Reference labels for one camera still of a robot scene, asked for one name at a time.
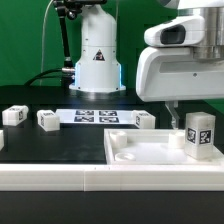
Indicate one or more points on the white square tabletop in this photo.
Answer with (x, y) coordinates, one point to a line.
(149, 147)

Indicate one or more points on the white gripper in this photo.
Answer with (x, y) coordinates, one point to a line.
(183, 60)

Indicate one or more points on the white obstacle fence front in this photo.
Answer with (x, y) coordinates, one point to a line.
(38, 177)

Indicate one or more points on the white block left edge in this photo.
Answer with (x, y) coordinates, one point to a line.
(1, 139)

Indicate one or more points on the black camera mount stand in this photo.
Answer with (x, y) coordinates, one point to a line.
(69, 9)

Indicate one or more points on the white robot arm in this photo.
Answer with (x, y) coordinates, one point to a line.
(98, 73)

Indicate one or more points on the white tag base sheet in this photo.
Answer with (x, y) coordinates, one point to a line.
(83, 116)

